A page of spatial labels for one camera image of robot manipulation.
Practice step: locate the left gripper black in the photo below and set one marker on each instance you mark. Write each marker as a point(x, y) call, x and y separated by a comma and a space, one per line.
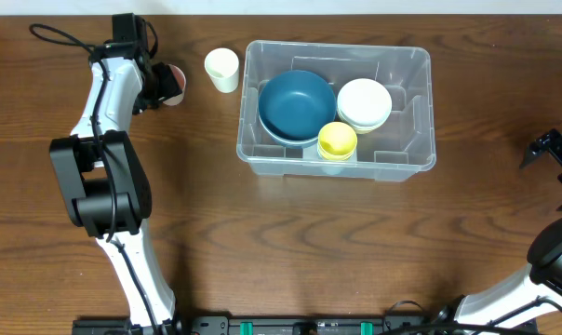
point(165, 83)

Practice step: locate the pink plastic cup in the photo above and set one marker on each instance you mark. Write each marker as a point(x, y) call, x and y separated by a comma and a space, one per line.
point(177, 96)

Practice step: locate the cream plastic cup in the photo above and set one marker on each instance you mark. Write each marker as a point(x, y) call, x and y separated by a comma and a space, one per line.
point(222, 67)

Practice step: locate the large dark blue bowl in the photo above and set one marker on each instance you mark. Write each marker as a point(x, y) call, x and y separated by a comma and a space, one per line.
point(285, 144)

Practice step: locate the yellow small bowl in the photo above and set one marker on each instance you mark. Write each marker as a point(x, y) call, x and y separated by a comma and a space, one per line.
point(365, 128)

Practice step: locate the grey small bowl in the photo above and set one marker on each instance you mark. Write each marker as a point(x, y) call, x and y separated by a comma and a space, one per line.
point(347, 120)

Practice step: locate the white small bowl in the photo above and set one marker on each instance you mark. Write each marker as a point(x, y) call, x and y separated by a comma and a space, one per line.
point(364, 100)

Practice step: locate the yellow cup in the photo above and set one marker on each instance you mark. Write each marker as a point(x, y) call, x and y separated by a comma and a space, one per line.
point(334, 157)
point(337, 138)

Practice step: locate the light blue plastic cup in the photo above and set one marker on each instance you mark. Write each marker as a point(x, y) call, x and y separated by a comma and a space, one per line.
point(335, 168)

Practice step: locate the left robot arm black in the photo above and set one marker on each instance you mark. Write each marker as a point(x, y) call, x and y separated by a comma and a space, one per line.
point(103, 184)

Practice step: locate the clear plastic storage container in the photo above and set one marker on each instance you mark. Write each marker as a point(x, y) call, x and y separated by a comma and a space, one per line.
point(403, 146)

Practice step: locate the white label on container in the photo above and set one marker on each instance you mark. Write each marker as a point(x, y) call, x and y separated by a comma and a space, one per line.
point(310, 153)

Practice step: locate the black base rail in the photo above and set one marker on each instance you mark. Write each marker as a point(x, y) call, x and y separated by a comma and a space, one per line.
point(222, 325)

